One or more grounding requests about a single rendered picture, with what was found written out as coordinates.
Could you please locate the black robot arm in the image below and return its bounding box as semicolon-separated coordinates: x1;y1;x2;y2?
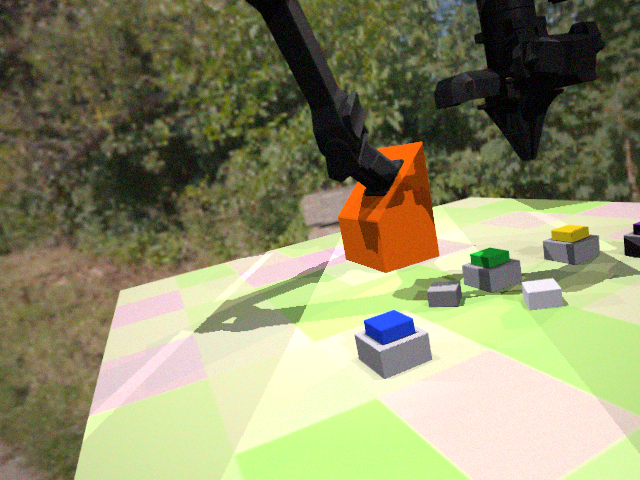
245;0;605;196

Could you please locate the blue button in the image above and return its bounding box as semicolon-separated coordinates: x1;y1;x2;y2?
354;310;432;379

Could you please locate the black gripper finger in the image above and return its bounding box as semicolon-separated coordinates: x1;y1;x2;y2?
527;88;564;160
477;93;535;161

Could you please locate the green button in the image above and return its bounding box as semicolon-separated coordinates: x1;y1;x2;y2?
461;248;522;293

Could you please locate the yellow button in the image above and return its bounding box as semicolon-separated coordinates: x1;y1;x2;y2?
543;225;601;265

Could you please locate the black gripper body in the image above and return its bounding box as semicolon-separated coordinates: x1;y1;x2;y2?
434;7;597;109

